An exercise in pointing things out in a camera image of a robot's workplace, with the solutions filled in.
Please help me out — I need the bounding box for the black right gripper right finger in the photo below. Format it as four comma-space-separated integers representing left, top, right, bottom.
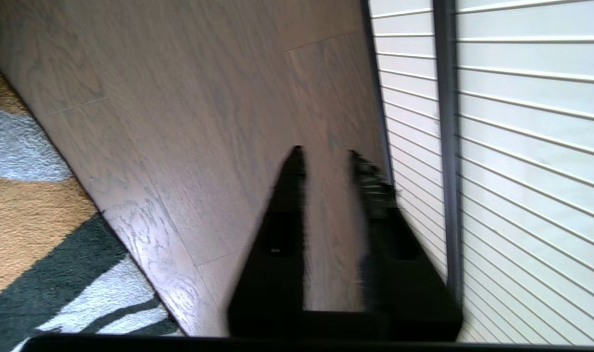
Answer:
336, 149, 464, 341

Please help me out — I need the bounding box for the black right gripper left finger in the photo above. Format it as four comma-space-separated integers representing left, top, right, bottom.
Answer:
227, 145, 327, 338

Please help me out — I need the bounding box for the cream ribbed drawer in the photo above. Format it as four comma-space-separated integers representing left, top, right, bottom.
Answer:
363, 0, 594, 345

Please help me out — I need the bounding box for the patterned rug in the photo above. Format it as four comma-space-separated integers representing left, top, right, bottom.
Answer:
0, 44, 185, 352

